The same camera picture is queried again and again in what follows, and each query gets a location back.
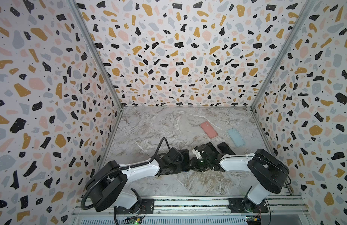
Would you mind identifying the black phone case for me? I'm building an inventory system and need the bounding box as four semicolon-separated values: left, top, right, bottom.
179;150;190;172

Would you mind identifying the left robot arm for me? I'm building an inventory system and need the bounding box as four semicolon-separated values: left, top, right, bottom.
80;148;189;214

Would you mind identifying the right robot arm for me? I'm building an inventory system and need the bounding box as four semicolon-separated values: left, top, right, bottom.
187;142;289;212

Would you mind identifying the right black phone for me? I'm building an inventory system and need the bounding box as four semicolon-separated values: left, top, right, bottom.
218;142;236;155

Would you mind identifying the pink phone case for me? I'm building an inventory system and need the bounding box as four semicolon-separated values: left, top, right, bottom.
200;121;218;139

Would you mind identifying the light blue phone case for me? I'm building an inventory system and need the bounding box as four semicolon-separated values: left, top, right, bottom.
227;128;246;147

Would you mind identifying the left green circuit board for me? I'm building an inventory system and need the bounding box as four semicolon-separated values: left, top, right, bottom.
123;217;143;225

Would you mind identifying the right circuit board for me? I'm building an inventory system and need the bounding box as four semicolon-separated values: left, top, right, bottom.
245;216;261;225

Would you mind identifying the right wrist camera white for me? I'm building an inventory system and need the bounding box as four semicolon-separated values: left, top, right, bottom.
192;149;202;159

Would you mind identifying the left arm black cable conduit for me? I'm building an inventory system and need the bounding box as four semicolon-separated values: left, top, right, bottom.
80;137;174;211

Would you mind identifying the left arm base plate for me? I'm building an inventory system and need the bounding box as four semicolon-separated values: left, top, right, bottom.
116;198;155;216

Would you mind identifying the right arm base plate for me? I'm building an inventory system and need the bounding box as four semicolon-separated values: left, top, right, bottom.
228;198;269;213

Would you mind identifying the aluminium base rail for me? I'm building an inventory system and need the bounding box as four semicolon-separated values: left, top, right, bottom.
69;196;314;225

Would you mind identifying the right corner aluminium post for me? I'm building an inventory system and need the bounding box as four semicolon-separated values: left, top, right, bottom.
250;0;317;110

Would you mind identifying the corner aluminium post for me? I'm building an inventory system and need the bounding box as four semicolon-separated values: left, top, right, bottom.
250;0;317;110
65;0;123;110

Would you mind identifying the left corner aluminium post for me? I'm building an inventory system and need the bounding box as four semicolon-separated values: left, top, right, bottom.
65;0;123;110

